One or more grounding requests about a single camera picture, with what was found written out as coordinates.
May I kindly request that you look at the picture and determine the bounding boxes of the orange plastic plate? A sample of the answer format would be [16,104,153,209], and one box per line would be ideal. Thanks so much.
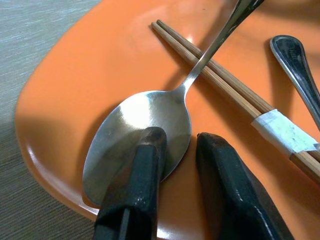
[14,0,320,240]

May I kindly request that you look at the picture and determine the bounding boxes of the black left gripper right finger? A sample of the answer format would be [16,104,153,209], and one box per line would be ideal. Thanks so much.
[195,131,296,240]

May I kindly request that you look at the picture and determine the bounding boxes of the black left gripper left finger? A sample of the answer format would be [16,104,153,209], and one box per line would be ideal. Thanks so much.
[92,126,168,240]

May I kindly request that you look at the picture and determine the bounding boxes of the stainless steel fork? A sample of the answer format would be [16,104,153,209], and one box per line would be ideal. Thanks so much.
[269,34,320,132]

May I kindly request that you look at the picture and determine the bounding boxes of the beige woven placemat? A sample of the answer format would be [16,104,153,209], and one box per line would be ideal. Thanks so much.
[0,0,106,240]

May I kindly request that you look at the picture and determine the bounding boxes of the stainless steel spoon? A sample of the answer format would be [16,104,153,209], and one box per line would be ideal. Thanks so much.
[81,0,266,207]

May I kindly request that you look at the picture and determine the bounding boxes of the white tape band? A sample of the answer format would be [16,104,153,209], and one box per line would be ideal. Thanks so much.
[250,108,320,156]

